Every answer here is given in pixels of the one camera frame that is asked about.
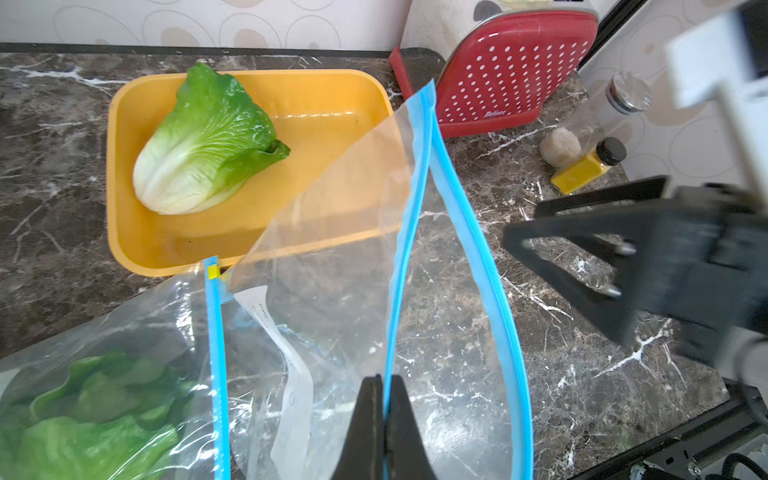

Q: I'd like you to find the yellow oil bottle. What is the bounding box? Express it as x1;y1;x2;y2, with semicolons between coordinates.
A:
550;137;627;195

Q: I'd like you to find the clear zipper bag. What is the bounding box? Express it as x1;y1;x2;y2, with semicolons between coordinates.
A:
222;84;534;479
1;257;231;479

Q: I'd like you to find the clear glass jar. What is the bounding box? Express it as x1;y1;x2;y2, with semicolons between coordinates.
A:
561;71;652;154

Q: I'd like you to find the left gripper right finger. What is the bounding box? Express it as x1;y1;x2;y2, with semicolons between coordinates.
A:
385;375;437;480

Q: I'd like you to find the yellow zipper slider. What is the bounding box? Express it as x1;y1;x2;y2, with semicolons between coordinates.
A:
206;264;220;280

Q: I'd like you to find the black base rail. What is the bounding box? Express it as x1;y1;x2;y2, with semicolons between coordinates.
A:
575;400;767;479

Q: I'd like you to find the beige round stone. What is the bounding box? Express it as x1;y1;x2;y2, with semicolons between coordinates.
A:
539;127;582;168

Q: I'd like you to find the yellow plastic tray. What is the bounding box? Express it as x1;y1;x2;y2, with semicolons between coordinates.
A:
106;69;393;277

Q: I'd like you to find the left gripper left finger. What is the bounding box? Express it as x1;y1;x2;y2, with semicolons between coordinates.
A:
331;375;384;480

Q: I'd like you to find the red toaster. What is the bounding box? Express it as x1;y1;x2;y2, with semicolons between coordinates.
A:
389;0;599;138

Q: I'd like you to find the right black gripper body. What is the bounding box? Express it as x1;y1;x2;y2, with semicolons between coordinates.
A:
638;183;767;384

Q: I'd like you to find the chinese cabbage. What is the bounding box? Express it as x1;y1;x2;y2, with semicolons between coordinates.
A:
1;407;180;479
132;63;291;215
30;350;196;430

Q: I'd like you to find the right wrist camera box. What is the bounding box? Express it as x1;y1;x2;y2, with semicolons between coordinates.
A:
665;1;767;206

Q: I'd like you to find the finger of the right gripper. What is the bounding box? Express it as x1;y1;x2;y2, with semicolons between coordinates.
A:
502;212;666;344
534;176;668;218

